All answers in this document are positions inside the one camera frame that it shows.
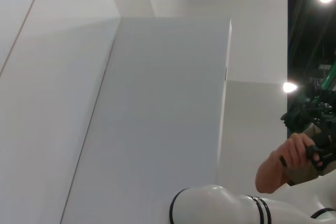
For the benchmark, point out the bare person hand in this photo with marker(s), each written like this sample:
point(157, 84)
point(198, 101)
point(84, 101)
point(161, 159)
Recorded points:
point(295, 150)

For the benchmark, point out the bare person forearm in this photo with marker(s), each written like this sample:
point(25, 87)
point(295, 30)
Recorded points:
point(269, 174)

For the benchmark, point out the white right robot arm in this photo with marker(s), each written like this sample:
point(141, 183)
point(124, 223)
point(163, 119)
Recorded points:
point(223, 205)

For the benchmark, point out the black handheld teleoperation device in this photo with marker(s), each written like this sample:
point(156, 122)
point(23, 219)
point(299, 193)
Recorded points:
point(315, 108)

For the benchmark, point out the green metal pole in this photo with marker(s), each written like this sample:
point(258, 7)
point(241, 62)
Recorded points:
point(330, 77)

